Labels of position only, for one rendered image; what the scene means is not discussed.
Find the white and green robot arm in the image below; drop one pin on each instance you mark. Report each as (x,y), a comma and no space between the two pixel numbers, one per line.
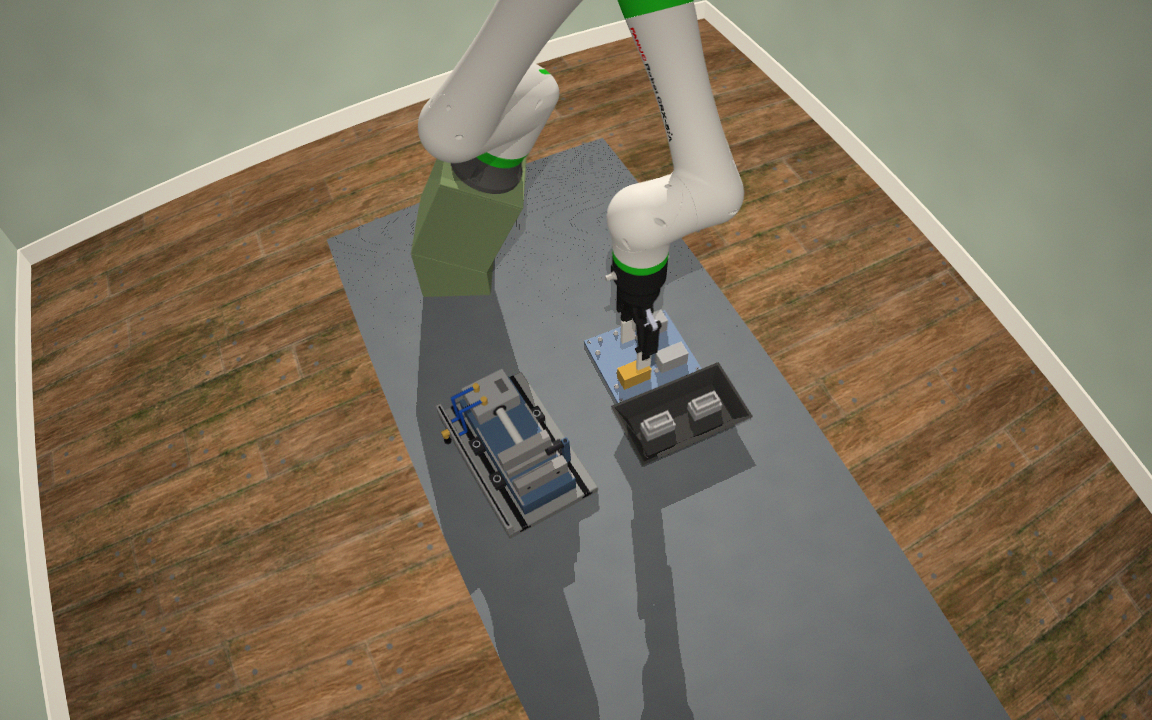
(492,97)

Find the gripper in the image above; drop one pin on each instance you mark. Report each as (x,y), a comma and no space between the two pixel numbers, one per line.
(638,309)

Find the yellow rectangular block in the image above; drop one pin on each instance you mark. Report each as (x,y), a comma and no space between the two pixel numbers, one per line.
(629,376)

